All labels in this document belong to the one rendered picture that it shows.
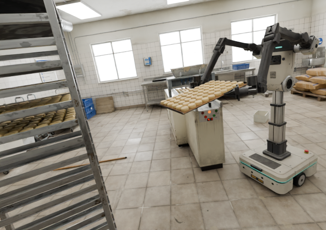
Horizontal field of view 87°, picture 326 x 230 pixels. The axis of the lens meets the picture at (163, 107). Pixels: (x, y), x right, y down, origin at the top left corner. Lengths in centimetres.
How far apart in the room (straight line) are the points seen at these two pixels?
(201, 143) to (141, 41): 452
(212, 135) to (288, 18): 548
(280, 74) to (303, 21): 540
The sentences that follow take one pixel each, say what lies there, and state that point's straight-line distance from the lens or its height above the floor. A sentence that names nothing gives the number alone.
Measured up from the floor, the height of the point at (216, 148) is 31.
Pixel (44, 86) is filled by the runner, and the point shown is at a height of 142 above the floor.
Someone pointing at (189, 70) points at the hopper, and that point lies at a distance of 271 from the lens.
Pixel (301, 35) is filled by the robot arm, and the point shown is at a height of 148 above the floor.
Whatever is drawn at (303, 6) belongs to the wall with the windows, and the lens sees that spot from 735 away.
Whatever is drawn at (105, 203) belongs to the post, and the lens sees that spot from 108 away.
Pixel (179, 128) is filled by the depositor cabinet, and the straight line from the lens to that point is 282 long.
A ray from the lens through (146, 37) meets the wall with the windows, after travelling 606.
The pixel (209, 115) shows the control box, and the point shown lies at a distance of 208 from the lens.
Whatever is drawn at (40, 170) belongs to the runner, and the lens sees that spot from 99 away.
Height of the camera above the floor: 144
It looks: 15 degrees down
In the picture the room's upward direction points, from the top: 9 degrees counter-clockwise
